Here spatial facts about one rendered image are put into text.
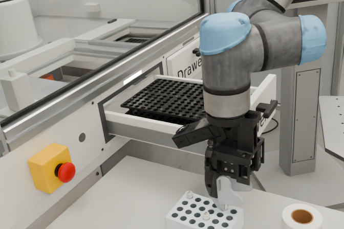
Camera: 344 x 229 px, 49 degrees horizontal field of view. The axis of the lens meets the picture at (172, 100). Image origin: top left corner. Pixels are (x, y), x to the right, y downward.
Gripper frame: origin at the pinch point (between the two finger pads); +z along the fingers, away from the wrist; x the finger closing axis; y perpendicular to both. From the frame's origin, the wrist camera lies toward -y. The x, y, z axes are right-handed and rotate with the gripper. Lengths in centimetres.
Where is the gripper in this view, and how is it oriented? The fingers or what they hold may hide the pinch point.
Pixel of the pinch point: (220, 201)
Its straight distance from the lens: 75.4
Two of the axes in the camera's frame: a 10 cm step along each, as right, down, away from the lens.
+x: 5.3, -4.2, 7.4
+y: 8.4, 1.5, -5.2
